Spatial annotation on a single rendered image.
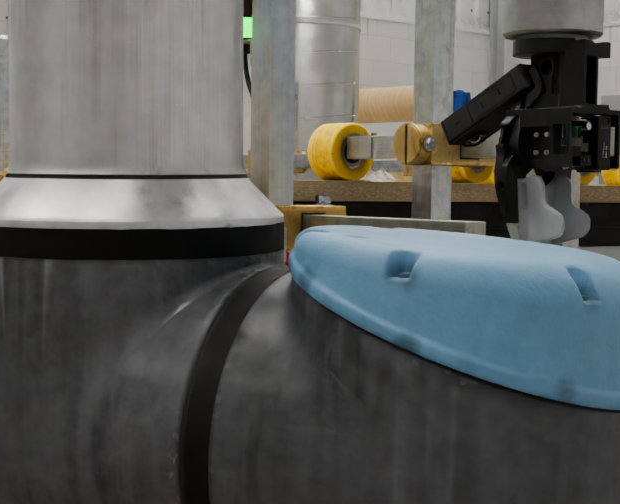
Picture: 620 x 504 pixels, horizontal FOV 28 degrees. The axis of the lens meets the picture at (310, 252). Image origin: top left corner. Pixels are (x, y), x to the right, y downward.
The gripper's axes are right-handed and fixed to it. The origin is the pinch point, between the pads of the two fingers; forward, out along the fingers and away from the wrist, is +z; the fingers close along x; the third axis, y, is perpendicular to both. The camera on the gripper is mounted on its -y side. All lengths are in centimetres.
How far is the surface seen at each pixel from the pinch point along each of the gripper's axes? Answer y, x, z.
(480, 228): -6.9, 0.7, -2.8
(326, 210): -31.6, 2.0, -4.0
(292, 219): -31.6, -2.9, -3.0
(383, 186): -52, 30, -7
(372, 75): -766, 673, -109
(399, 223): -16.0, -1.4, -3.0
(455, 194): -52, 44, -6
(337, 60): -336, 264, -62
